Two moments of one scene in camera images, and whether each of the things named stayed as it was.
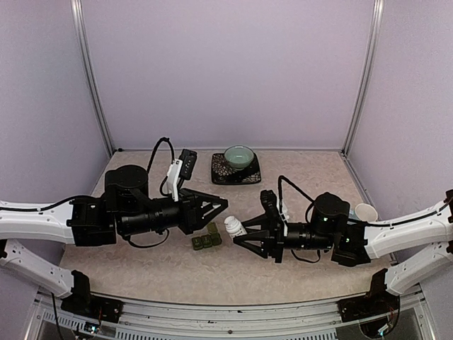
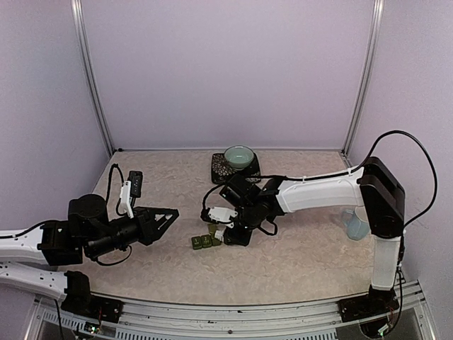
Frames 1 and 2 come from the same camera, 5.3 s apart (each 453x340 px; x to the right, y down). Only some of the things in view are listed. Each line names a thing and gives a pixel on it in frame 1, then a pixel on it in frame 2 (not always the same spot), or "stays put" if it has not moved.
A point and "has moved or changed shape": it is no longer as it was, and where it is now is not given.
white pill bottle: (233, 227) has moved or changed shape
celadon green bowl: (238, 156) stays put
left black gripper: (189, 207) -> (148, 227)
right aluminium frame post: (366, 74) stays put
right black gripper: (272, 239) -> (240, 239)
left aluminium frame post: (77, 8) stays put
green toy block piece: (207, 241) stays put
